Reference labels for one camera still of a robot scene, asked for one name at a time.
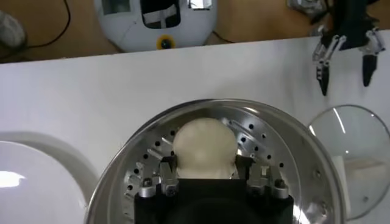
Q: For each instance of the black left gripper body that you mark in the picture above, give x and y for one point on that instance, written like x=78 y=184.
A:
x=350 y=24

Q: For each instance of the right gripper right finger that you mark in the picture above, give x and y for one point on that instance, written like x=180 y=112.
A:
x=262 y=179

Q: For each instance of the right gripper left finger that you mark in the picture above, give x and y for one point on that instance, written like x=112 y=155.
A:
x=169 y=182

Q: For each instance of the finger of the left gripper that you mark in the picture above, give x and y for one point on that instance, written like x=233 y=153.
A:
x=323 y=79
x=369 y=70

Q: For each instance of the white steamed baozi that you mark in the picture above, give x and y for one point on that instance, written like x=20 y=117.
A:
x=205 y=146

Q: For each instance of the steel perforated steamer basket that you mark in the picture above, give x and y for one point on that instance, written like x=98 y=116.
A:
x=298 y=158

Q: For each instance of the glass pot lid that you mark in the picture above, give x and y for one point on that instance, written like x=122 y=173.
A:
x=359 y=146

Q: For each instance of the white oval plate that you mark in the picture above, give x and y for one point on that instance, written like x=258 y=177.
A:
x=36 y=198

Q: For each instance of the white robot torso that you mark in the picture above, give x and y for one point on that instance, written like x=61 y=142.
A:
x=137 y=33

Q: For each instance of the grey round object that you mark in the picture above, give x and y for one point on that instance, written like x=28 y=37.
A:
x=10 y=30

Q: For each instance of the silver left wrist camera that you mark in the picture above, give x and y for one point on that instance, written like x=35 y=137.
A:
x=307 y=6

